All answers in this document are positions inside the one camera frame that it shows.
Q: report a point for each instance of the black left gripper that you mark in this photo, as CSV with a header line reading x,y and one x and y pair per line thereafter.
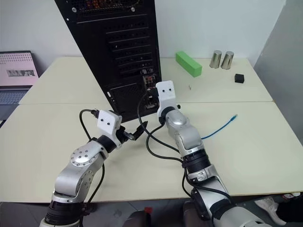
x,y
123,135

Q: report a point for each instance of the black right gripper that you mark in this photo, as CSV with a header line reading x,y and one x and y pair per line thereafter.
x,y
156,95

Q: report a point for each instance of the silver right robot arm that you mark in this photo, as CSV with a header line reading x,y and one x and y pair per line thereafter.
x,y
189,139

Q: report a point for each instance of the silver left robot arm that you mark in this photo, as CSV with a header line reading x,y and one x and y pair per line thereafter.
x,y
75,170

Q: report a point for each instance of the black computer tower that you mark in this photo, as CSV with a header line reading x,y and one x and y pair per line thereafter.
x,y
113,47

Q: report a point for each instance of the green rectangular block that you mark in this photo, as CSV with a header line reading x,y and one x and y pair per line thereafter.
x,y
189,63

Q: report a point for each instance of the silver metal cup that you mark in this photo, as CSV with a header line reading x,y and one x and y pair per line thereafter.
x,y
227,60
216,59

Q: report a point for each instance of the small red object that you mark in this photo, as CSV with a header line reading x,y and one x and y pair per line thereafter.
x,y
148,210

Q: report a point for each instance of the small black cube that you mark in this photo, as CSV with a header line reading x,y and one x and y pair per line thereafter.
x,y
239,78

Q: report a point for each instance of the grey partition panel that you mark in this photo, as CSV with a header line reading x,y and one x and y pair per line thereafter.
x,y
284,59

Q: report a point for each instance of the open grey laptop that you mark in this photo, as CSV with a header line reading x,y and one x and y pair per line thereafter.
x,y
16,71

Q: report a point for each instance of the white shoe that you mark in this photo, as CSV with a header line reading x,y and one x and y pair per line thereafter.
x,y
267,205

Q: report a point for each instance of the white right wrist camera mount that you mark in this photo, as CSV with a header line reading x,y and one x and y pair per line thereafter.
x,y
166,93

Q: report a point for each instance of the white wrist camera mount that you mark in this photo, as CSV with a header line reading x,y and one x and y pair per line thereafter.
x,y
107,121
166,93

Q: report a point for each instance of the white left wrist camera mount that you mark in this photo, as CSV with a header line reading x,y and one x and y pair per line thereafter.
x,y
107,121

